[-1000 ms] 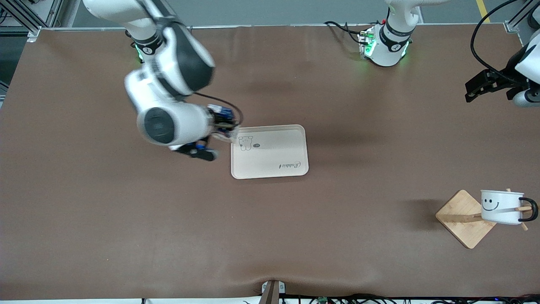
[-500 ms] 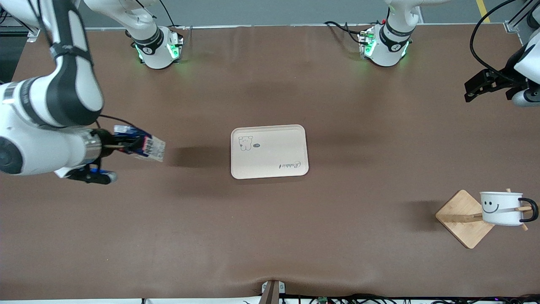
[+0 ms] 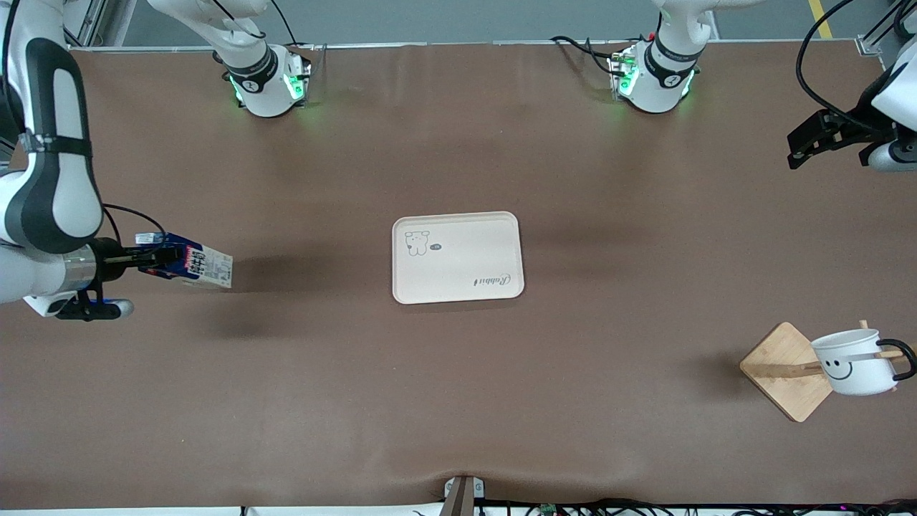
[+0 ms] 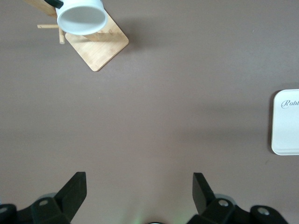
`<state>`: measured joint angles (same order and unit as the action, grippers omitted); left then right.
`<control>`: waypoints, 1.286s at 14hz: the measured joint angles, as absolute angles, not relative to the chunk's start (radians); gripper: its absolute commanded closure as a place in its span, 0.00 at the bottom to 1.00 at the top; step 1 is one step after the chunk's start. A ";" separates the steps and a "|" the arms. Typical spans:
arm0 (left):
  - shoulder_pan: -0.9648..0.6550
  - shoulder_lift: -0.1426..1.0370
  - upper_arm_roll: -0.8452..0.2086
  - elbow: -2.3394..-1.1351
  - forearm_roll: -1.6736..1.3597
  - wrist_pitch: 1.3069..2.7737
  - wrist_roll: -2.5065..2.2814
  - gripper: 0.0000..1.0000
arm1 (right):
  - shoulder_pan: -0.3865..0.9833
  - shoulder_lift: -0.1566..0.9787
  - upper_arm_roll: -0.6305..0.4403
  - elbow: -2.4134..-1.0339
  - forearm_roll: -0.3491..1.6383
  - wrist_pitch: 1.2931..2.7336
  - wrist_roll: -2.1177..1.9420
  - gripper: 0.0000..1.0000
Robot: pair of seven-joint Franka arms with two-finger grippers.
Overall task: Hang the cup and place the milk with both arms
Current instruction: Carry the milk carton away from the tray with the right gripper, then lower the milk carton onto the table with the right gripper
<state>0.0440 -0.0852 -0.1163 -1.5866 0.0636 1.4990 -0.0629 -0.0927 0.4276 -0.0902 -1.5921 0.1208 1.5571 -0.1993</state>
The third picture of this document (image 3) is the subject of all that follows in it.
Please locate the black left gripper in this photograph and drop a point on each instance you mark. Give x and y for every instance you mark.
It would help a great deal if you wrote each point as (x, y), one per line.
(844, 133)

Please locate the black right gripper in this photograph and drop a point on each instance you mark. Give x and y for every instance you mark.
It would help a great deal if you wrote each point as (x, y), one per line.
(109, 259)

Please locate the blue white milk carton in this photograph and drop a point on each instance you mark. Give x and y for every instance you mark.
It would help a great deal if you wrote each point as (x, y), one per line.
(204, 265)

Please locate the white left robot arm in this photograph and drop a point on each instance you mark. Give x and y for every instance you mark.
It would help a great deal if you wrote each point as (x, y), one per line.
(655, 93)

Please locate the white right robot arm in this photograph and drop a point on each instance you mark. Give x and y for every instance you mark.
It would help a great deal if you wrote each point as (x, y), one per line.
(71, 107)

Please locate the wooden cup rack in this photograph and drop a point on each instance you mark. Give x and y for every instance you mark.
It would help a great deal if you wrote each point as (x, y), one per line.
(781, 365)

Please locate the cream plastic tray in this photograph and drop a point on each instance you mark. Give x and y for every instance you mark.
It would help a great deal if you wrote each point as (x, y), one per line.
(466, 258)

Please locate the small green circuit board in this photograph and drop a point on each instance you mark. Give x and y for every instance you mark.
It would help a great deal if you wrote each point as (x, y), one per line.
(549, 509)

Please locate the aluminium frame profile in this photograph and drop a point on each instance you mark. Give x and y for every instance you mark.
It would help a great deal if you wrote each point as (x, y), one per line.
(86, 29)
(868, 44)

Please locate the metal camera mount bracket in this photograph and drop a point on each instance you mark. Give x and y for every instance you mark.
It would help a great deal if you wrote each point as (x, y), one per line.
(462, 494)

